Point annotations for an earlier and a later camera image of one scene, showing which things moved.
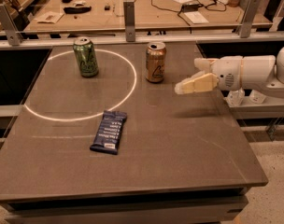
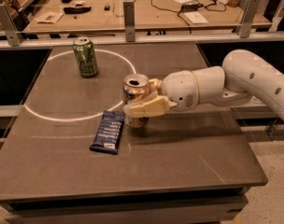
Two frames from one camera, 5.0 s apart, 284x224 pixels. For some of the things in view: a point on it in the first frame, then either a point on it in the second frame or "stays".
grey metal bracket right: (245, 27) stays
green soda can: (86, 56) stays
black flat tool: (77, 10) stays
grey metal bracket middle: (129, 21) stays
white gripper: (228, 71) -> (178, 90)
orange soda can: (155, 60) -> (135, 85)
